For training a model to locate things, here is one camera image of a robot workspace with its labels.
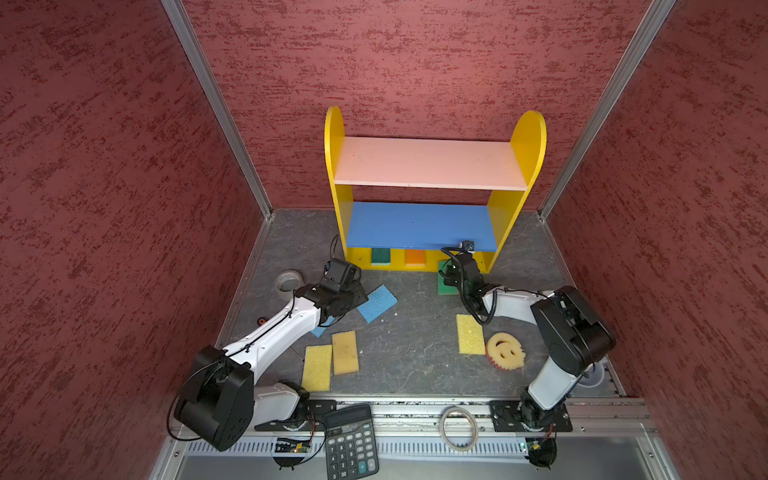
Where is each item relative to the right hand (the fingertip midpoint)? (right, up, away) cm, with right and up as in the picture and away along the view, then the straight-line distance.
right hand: (452, 269), depth 97 cm
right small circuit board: (+17, -41, -26) cm, 51 cm away
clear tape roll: (-56, -4, +2) cm, 56 cm away
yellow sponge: (-41, -26, -16) cm, 51 cm away
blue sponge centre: (-24, -10, -5) cm, 26 cm away
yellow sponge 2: (+4, -19, -10) cm, 21 cm away
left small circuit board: (-45, -41, -26) cm, 66 cm away
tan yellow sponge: (-33, -22, -14) cm, 43 cm away
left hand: (-30, -8, -11) cm, 33 cm away
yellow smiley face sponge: (+12, -21, -15) cm, 29 cm away
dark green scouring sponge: (-24, +4, +6) cm, 25 cm away
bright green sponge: (-3, -6, -3) cm, 8 cm away
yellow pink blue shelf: (-15, +25, +24) cm, 38 cm away
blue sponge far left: (-42, -18, -9) cm, 47 cm away
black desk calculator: (-30, -39, -29) cm, 57 cm away
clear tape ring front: (-8, -37, -26) cm, 46 cm away
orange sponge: (-12, +4, +7) cm, 15 cm away
